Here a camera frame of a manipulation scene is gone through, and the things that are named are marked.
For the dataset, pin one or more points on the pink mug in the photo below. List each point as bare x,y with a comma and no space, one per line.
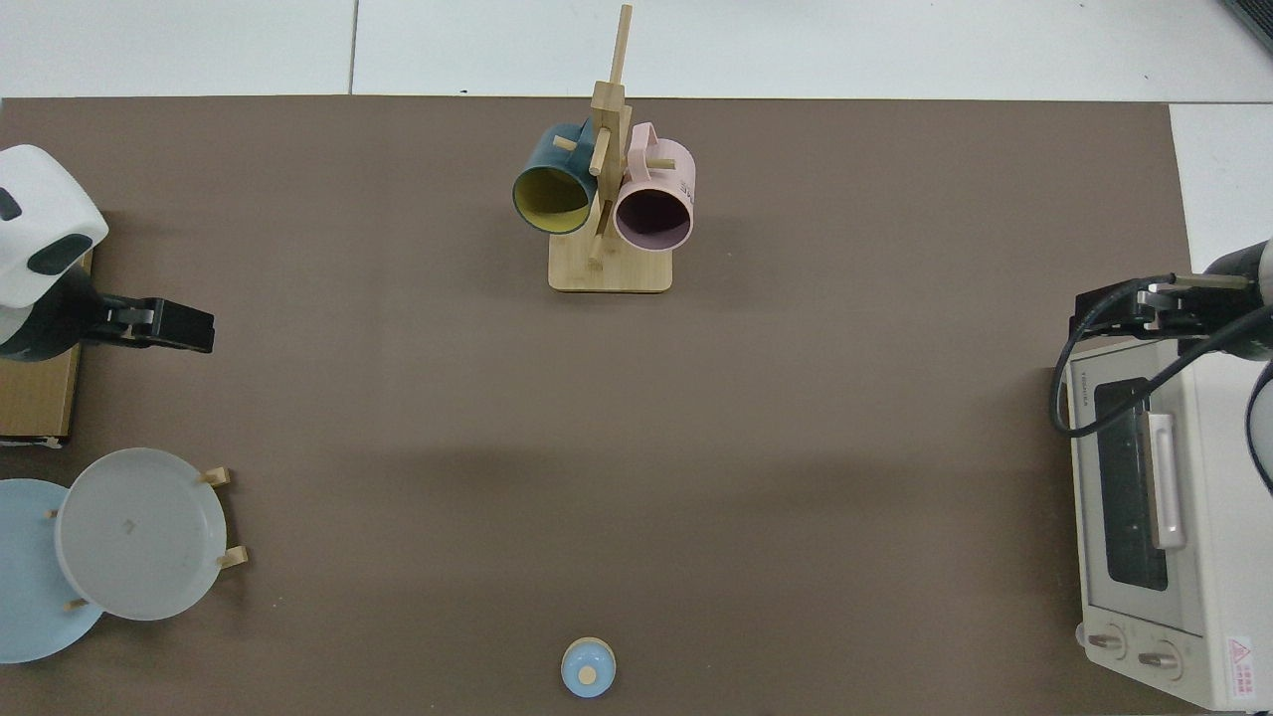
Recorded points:
671,164

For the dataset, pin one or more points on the wooden cup stand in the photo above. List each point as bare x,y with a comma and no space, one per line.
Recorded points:
609,273

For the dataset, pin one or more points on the brown table cloth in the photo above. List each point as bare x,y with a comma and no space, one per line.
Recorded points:
696,447

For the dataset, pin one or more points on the small blue round bell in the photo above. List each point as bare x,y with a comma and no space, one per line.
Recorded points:
588,668

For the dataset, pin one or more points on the dark grey object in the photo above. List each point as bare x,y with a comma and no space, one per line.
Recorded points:
1255,20

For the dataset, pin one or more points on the dark teal mug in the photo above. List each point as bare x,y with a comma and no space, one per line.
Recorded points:
542,159

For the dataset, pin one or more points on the light blue plate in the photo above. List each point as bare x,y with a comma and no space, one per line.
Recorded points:
25,597

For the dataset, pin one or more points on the pale toaster oven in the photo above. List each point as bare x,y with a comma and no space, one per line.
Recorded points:
1233,597

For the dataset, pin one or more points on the grey plate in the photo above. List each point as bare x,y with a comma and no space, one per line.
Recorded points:
139,537

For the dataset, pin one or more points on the wooden plate rack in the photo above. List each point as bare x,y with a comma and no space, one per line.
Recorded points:
224,476

